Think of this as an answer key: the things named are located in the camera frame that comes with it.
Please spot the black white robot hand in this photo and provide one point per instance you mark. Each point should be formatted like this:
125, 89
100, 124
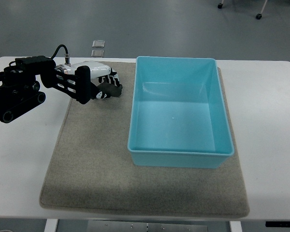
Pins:
99, 73

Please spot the brown hippo toy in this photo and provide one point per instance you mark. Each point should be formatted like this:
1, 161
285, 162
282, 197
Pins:
110, 90

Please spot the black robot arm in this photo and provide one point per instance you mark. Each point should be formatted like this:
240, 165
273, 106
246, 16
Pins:
22, 79

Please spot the blue plastic box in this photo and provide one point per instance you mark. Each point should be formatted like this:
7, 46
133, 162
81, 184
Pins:
178, 115

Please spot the beige felt mat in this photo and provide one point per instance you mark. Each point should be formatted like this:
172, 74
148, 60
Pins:
91, 169

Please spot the white left table leg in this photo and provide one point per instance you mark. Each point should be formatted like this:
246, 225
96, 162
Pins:
51, 225

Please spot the white table leg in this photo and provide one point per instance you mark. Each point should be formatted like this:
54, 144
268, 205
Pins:
235, 226
51, 225

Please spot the right cart caster wheel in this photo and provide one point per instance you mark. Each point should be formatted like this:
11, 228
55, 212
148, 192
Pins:
258, 16

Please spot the white cart leg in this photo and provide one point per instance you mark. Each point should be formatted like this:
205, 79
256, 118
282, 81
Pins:
263, 7

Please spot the white right table leg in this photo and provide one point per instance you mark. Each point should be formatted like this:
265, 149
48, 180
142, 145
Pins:
235, 226

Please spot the black table control panel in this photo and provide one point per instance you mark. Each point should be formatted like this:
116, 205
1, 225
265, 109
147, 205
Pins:
278, 224

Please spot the metal table frame bar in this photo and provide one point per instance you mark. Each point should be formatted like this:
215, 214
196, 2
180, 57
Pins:
121, 226

